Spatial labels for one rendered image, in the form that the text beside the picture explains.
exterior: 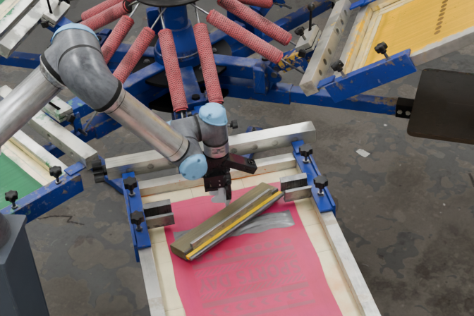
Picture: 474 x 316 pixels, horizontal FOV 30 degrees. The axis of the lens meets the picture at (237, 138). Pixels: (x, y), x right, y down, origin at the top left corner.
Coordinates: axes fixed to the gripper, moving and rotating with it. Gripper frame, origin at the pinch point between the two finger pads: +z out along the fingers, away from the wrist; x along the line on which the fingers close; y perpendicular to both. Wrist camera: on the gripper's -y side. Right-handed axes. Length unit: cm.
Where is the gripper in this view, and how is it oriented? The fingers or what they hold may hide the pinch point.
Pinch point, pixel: (228, 202)
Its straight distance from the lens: 268.5
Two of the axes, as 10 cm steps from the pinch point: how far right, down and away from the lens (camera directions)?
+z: 0.6, 7.9, 6.1
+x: 2.2, 5.8, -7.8
